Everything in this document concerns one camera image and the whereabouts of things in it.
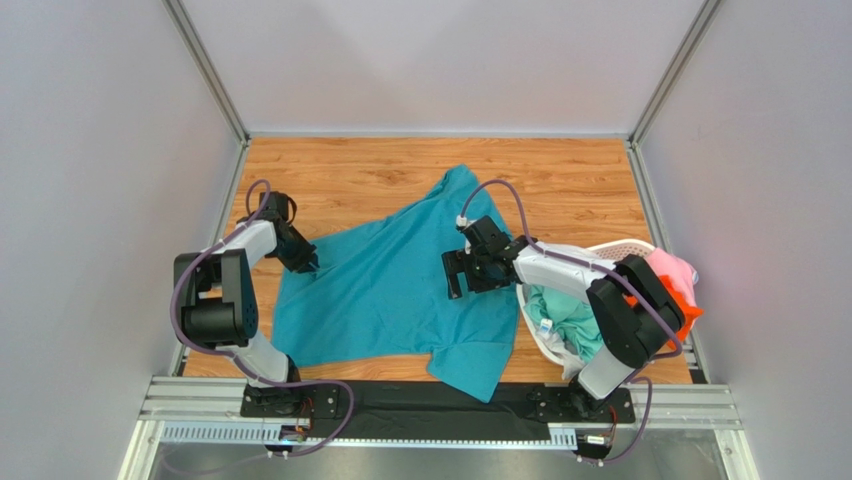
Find orange t-shirt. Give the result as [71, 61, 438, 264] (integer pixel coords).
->
[657, 274, 704, 343]

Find white laundry basket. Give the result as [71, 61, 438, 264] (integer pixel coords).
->
[517, 239, 655, 371]

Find pink t-shirt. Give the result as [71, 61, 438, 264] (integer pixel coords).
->
[645, 248, 698, 307]

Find teal blue t-shirt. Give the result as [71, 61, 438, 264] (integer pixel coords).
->
[271, 165, 520, 403]

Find mint green t-shirt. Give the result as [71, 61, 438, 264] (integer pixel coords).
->
[523, 286, 604, 363]

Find aluminium frame rail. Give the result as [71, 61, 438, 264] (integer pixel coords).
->
[120, 377, 758, 479]

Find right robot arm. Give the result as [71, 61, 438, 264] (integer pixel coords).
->
[441, 216, 686, 421]

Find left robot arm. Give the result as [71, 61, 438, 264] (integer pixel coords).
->
[170, 191, 319, 416]

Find white t-shirt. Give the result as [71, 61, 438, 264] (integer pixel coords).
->
[532, 333, 587, 380]

